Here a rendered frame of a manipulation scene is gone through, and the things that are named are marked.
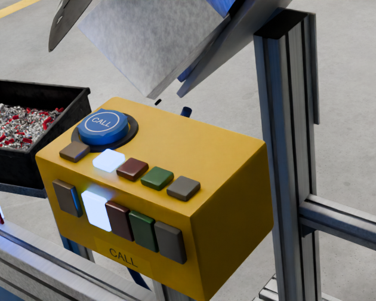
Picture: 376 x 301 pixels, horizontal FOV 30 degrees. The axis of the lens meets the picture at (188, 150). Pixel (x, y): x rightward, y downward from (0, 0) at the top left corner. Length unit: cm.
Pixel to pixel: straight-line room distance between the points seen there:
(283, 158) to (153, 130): 59
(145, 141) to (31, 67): 261
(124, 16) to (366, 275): 119
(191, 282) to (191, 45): 44
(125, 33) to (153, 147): 39
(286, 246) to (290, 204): 10
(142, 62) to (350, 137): 155
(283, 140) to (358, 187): 108
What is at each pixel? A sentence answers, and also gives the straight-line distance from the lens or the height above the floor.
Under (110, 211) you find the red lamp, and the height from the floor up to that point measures 105.
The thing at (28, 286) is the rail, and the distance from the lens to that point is 84.
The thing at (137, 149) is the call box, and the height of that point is 107.
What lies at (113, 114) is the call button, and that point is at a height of 108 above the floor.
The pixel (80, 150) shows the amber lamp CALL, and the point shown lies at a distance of 55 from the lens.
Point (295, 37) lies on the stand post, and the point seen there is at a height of 89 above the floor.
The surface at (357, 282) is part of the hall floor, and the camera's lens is 190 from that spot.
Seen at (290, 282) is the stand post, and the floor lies 41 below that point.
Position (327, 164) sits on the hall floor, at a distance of 227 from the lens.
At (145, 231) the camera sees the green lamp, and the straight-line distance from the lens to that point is 51.
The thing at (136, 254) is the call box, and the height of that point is 101.
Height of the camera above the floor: 138
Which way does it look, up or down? 35 degrees down
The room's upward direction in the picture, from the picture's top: 10 degrees counter-clockwise
